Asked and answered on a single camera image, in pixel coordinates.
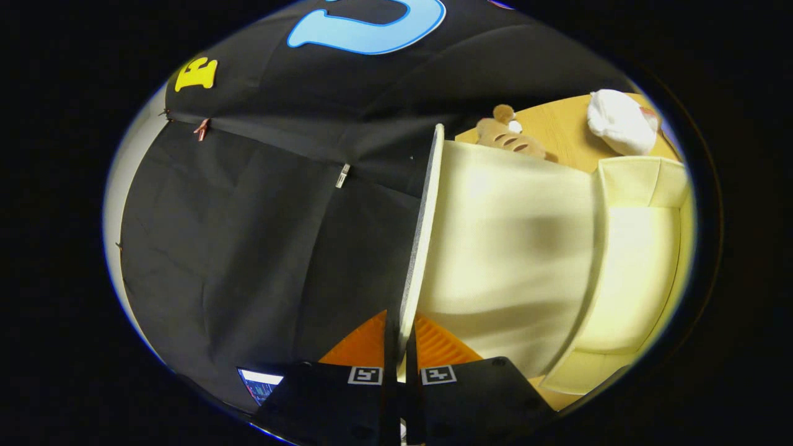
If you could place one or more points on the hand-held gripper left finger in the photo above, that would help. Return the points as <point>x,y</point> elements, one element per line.
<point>334,402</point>

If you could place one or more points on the grey fabric storage box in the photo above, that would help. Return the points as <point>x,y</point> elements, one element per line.
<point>508,248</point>

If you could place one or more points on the black backdrop cloth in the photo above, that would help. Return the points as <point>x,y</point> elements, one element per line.
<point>260,235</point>

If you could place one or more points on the brown plush toy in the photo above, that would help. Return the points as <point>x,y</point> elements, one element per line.
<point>511,139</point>

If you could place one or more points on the red clip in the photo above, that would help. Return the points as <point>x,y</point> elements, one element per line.
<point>201,129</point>

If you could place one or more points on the lit screen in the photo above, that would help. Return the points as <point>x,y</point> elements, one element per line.
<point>257,384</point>

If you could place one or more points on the white plush toy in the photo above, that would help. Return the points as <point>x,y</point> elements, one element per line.
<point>622,121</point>

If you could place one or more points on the silver clip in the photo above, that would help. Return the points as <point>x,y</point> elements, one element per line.
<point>342,175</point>

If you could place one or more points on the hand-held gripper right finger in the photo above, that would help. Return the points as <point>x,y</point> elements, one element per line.
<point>477,402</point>

